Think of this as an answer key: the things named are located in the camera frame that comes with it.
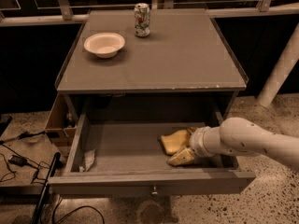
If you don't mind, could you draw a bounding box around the metal window railing frame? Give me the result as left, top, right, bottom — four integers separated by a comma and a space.
0, 0, 299, 28

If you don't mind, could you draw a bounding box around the brown cardboard box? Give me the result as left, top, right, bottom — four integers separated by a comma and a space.
45, 95, 77, 157

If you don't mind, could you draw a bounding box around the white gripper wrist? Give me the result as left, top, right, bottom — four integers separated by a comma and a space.
167, 126, 219, 166

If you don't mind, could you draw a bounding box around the white paper bowl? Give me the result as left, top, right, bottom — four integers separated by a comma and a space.
84, 33, 125, 59

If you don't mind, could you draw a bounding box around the black pole stand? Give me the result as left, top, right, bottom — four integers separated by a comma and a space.
30, 152, 61, 224

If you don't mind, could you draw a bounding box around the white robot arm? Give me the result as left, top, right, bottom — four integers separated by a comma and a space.
162, 118, 299, 172

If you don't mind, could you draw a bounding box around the black cable on floor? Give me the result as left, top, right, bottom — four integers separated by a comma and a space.
0, 130, 50, 185

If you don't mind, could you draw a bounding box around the black power adapter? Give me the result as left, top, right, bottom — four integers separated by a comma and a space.
8, 155, 27, 167

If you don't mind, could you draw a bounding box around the crumpled white paper scrap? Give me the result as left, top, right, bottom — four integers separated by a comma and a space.
79, 149, 95, 172

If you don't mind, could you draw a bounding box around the green patterned soda can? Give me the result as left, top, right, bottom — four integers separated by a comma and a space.
134, 3, 150, 37

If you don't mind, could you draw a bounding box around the grey cabinet with counter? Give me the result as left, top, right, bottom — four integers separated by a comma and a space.
57, 9, 248, 122

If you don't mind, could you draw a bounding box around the metal drawer knob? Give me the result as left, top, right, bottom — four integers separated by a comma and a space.
150, 186, 159, 197

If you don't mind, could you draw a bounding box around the open grey top drawer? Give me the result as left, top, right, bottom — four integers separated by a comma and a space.
50, 114, 255, 198

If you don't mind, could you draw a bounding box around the yellow sponge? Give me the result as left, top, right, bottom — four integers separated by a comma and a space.
161, 130, 191, 155

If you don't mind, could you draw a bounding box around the white diagonal pillar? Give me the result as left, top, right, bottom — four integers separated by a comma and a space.
257, 23, 299, 107

